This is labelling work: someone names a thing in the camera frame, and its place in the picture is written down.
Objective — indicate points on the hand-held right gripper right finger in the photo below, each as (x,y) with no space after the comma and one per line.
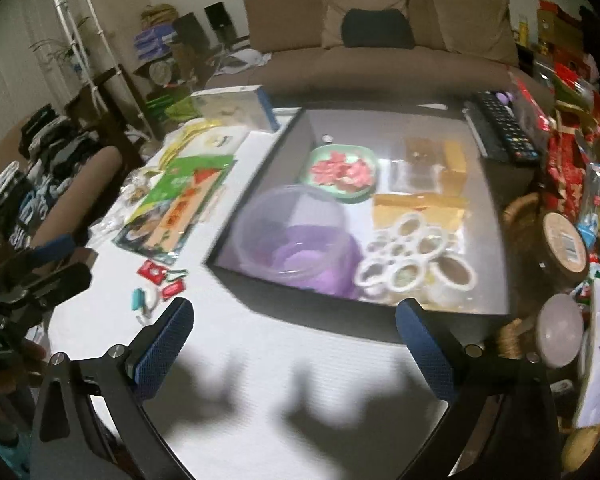
(425,355)

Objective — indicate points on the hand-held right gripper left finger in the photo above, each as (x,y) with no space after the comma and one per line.
(165,350)

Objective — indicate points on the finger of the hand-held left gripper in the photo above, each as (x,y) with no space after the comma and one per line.
(55,285)
(55,250)

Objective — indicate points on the person's left forearm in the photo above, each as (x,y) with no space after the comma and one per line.
(2,425)

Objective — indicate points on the purple plastic container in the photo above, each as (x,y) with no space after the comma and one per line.
(290,245)

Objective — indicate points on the person's left hand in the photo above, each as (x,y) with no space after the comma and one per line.
(34,352)

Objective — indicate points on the small white teal item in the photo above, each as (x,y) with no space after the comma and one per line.
(145,302)

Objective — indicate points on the brown armchair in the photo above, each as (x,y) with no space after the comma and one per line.
(80,195)

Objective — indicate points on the small red packet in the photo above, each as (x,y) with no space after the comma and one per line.
(173,290)
(152,273)

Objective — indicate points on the pile of black white clothes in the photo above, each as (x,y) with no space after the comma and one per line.
(45,180)

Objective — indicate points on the white cup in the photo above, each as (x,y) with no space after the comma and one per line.
(455,277)

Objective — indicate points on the green snack packet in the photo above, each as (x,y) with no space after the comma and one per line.
(180,195)

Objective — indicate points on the round pale lid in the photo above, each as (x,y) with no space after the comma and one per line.
(560,330)

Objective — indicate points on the yellow flat box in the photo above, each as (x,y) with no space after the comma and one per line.
(420,207)

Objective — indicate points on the dark wooden chair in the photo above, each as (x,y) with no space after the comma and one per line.
(115,110)

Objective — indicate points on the wicker basket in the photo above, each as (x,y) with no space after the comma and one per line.
(517,210)

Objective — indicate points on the brown lid jar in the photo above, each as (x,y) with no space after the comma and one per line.
(562,250)

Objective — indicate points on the green box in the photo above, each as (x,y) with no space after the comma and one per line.
(167,107)

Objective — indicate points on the pile of wrapped candies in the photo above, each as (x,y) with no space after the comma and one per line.
(592,280)

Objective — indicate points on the yellow fruit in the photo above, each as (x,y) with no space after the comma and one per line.
(582,450)

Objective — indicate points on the yellow white bag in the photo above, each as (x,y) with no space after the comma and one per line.
(210,140)

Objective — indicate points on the gold box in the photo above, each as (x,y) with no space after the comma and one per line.
(452,162)

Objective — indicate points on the houseplant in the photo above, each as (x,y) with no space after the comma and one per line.
(60,50)

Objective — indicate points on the green plate with pink pieces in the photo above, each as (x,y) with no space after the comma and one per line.
(340,172)

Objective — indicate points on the round white clock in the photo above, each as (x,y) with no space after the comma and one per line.
(162,72)

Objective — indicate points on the white coat stand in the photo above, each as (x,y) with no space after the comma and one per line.
(87,45)

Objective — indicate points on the stack of blue boxes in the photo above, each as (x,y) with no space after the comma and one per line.
(154,44)

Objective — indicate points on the white blue box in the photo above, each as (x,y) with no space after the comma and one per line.
(235,107)

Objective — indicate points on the black remote control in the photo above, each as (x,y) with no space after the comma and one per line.
(507,127)

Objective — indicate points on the white cloth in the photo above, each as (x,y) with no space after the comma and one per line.
(245,59)

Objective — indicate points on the black speaker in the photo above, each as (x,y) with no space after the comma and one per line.
(219,20)

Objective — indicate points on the brown sofa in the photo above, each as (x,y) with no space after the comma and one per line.
(380,75)

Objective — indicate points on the pile of red snack packets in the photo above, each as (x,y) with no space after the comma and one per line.
(580,110)

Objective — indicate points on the black cushion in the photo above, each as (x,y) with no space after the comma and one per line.
(377,30)

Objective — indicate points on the brown sofa pillow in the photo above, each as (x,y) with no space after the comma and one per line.
(337,5)
(472,20)

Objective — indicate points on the yellow bottle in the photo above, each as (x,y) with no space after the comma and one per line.
(523,30)

